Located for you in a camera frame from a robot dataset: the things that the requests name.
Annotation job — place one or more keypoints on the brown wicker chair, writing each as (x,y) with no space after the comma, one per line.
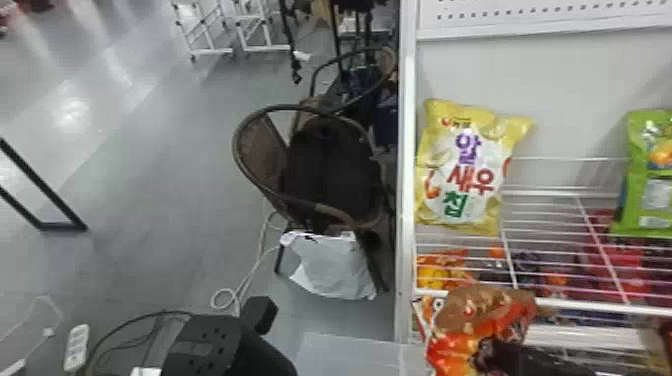
(362,84)
(325,173)

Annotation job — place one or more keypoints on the red snack packet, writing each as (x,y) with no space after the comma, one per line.
(467,325)

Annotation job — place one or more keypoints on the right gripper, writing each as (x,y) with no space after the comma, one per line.
(525,362)

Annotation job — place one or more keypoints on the green snack packet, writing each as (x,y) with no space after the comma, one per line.
(648,194)

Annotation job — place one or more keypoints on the white plastic bag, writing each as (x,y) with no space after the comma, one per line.
(330,265)

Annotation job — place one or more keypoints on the orange snack packet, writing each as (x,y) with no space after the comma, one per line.
(441,270)

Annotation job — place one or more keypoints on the white power strip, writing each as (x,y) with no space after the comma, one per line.
(76,346)

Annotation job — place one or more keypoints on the yellow snack packet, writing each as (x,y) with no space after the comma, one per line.
(462,168)

